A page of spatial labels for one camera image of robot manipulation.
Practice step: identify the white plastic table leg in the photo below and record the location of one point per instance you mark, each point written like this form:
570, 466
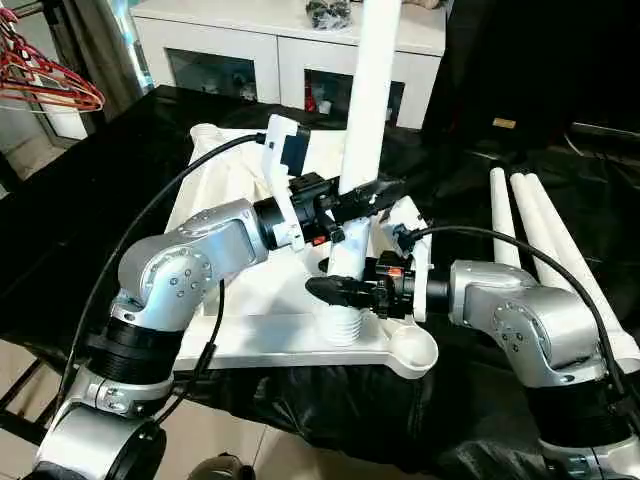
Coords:
535, 220
370, 100
505, 220
560, 225

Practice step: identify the white plastic table top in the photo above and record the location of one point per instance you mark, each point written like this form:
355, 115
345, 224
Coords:
225, 200

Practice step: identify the red bottle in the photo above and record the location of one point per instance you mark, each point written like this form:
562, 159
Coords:
315, 97

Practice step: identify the large black box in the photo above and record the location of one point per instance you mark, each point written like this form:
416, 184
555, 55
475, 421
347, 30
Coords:
500, 60

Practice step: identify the black tangled bundle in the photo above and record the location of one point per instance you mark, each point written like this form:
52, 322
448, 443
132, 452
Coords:
330, 15

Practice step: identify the white cabinet with glass doors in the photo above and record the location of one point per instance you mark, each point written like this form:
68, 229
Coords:
225, 45

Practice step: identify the black plastic mat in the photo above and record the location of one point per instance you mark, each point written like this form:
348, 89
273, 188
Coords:
75, 225

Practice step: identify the small white box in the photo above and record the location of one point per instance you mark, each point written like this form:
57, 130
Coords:
70, 122

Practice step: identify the grey curtain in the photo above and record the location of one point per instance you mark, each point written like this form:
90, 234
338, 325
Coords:
100, 55

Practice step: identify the black folding table frame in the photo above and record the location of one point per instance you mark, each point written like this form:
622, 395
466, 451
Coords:
20, 415

